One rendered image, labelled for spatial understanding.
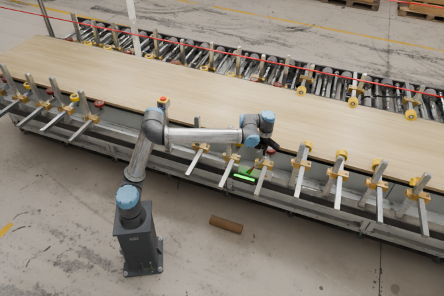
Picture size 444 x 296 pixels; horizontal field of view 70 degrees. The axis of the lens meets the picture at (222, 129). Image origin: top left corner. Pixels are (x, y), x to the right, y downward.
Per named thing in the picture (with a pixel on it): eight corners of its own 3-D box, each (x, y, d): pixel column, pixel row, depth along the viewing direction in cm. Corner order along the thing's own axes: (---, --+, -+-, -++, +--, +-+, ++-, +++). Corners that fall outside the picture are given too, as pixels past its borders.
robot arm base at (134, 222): (146, 227, 219) (144, 219, 212) (117, 230, 217) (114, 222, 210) (147, 204, 233) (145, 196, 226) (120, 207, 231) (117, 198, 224)
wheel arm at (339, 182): (338, 213, 195) (340, 209, 192) (332, 211, 195) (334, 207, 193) (343, 156, 230) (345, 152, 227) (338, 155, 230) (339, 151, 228)
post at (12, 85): (24, 110, 293) (0, 65, 261) (20, 109, 294) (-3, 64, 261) (26, 108, 295) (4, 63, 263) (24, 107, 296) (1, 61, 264)
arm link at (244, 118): (240, 123, 186) (261, 122, 187) (238, 110, 195) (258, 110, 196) (239, 134, 192) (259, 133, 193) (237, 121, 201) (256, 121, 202)
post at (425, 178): (399, 221, 221) (432, 176, 189) (394, 219, 222) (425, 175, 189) (398, 216, 223) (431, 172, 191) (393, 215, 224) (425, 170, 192)
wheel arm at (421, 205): (427, 238, 183) (429, 236, 181) (421, 237, 184) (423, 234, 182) (420, 190, 209) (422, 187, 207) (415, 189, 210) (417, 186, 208)
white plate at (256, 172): (270, 182, 239) (272, 173, 232) (237, 172, 245) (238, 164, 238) (270, 181, 240) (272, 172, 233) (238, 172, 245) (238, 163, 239)
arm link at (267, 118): (258, 108, 195) (274, 108, 196) (256, 123, 203) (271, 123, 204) (261, 118, 188) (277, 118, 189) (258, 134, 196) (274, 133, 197)
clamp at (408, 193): (427, 205, 202) (431, 200, 199) (404, 198, 205) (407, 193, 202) (425, 197, 206) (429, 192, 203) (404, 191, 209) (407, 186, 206)
